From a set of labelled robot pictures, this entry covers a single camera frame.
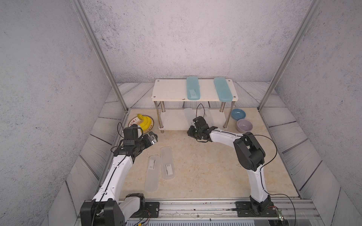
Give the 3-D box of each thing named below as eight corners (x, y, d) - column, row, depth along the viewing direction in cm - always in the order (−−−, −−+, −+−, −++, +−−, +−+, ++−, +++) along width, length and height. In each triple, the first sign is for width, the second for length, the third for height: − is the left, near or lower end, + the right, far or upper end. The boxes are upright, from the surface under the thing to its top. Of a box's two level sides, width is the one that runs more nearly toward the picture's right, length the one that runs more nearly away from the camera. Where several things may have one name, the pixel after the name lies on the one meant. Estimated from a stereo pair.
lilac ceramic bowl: (237, 134, 106) (239, 129, 102) (233, 122, 113) (235, 118, 109) (252, 134, 106) (254, 129, 102) (248, 122, 113) (250, 118, 109)
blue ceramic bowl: (232, 120, 114) (233, 118, 112) (229, 110, 121) (230, 108, 119) (246, 120, 114) (247, 118, 112) (242, 110, 121) (243, 108, 119)
